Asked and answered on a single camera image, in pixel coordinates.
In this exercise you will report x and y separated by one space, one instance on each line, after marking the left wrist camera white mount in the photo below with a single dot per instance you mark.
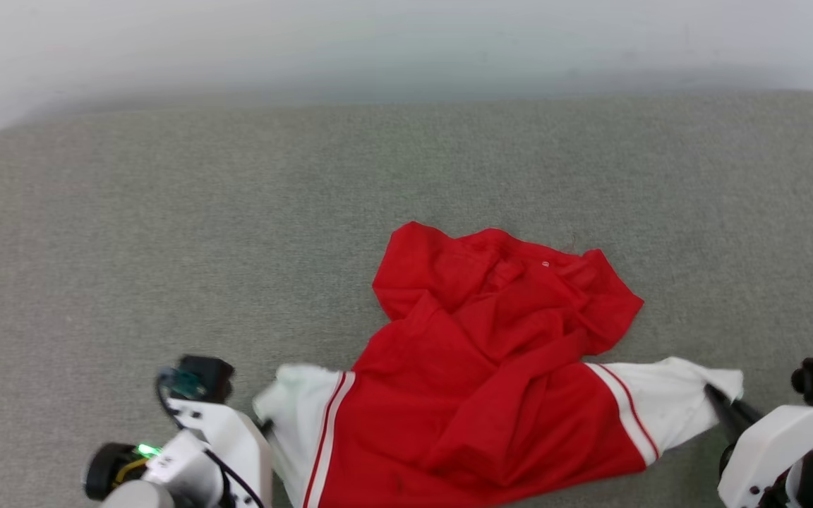
237 437

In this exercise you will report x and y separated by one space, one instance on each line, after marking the red and white jersey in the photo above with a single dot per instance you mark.
484 395

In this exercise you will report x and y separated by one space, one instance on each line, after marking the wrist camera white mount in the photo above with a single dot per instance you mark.
237 437
773 437

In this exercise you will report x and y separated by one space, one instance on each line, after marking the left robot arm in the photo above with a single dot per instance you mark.
135 497

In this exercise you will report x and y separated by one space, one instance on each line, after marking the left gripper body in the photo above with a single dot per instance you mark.
181 466

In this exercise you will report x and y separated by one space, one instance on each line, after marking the grey-green fabric sofa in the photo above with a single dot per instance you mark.
237 212

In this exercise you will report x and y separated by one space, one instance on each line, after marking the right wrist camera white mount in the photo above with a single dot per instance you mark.
773 437

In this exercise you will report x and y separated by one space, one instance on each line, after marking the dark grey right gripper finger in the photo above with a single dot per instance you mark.
744 411
730 427

